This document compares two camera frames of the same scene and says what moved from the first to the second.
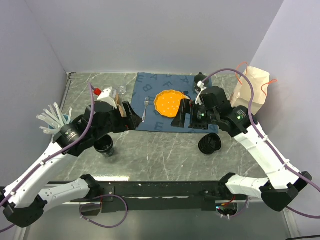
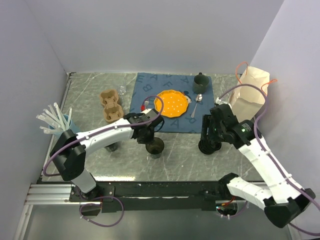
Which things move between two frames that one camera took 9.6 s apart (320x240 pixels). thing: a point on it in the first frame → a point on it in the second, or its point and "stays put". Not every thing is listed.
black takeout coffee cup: (104, 145) → (155, 148)
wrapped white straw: (60, 116) stays put
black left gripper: (132, 121) → (142, 141)
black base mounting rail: (199, 195) stays put
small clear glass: (121, 90) stays put
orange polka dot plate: (167, 102) stays put
